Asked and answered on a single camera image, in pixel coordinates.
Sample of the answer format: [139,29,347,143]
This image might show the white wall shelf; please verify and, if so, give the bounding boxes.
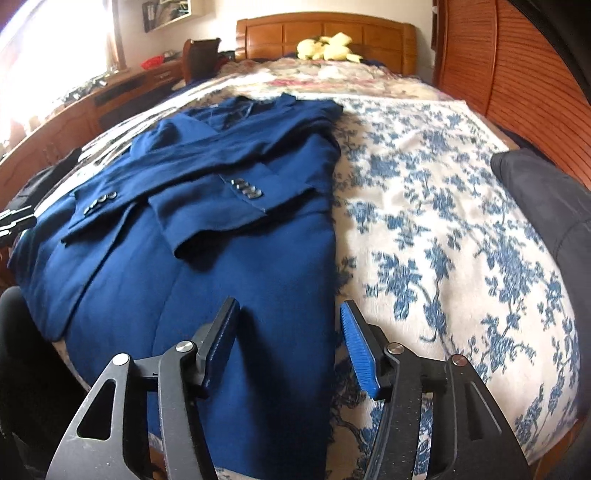
[141,0,205,33]

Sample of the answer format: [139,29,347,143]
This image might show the wooden louvred wardrobe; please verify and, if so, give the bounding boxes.
[434,0,591,190]

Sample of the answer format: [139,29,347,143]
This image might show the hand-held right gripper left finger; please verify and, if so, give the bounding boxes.
[46,296,241,480]

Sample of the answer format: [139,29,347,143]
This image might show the wooden desk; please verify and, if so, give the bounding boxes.
[0,65,185,208]

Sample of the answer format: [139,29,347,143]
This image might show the wooden chair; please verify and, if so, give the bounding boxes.
[182,38,223,85]

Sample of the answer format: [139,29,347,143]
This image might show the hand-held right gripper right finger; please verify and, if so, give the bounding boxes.
[339,300,532,480]

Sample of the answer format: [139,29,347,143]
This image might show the dark grey garment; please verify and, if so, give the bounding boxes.
[490,150,591,278]

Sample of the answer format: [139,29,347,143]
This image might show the yellow plush toy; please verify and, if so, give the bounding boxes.
[295,32,365,64]

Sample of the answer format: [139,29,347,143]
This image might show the pink floral quilt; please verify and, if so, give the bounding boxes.
[217,58,435,100]

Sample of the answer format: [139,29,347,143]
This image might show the bed with floral bedspread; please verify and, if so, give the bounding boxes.
[51,83,583,480]

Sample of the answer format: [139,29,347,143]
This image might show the window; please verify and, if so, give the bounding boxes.
[0,0,126,132]

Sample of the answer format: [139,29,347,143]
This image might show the blue suit jacket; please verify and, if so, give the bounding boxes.
[7,92,345,480]

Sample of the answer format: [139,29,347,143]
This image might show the wooden bed headboard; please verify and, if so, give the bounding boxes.
[235,12,419,77]

